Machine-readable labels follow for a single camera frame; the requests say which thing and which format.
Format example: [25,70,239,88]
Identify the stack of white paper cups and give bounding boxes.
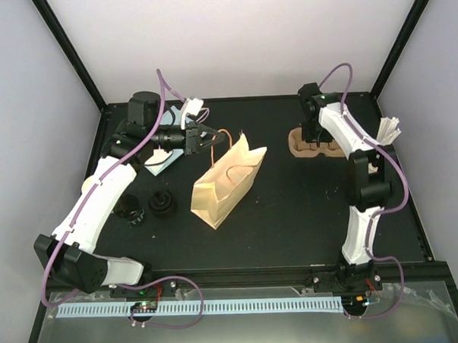
[368,162,380,175]

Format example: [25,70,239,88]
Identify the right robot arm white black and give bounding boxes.
[295,83,393,291]

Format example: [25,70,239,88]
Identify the white cup stack left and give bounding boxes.
[81,176,95,194]

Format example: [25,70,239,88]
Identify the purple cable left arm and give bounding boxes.
[31,66,200,310]

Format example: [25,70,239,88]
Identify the left controller circuit board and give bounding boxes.
[130,301,158,316]

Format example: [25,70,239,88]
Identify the light blue paper bag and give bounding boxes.
[144,106,210,176]

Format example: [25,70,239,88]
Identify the beige paper bag with handles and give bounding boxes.
[190,128,267,230]

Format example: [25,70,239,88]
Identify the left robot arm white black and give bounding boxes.
[33,91,223,296]

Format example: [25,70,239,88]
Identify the controller circuit board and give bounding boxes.
[130,301,158,316]
[341,295,381,308]

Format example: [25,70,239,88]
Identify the right controller circuit board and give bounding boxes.
[341,295,381,308]

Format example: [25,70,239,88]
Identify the left black frame post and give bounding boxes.
[31,0,108,112]

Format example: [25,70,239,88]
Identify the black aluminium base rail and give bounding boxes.
[116,262,374,293]

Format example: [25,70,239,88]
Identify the black frame post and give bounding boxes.
[370,0,430,100]
[31,0,108,112]

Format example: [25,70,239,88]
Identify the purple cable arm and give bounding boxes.
[31,66,200,310]
[314,59,415,323]

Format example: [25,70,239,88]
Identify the right black frame post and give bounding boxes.
[370,0,430,100]

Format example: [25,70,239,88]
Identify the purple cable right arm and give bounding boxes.
[314,59,415,323]

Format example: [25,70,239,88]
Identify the brown cardboard cup carrier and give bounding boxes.
[288,127,346,159]

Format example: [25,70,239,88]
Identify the stack of black cup lids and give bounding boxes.
[148,190,177,219]

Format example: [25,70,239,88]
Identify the light blue slotted cable duct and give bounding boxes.
[55,297,344,319]

